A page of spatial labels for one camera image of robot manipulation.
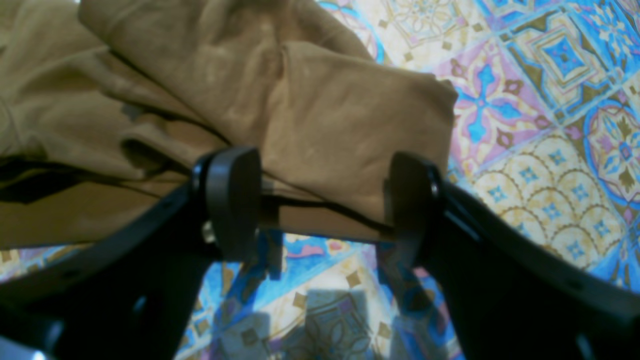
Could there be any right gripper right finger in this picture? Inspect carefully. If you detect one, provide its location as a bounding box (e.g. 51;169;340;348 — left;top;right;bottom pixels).
388;152;640;360

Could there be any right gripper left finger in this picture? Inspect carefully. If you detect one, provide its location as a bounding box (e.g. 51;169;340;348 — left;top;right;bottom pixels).
1;146;262;360

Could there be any brown t-shirt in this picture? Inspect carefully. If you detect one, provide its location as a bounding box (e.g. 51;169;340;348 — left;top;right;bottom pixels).
0;0;458;249

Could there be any patterned tablecloth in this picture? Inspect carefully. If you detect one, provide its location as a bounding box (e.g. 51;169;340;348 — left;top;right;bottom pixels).
0;0;640;360

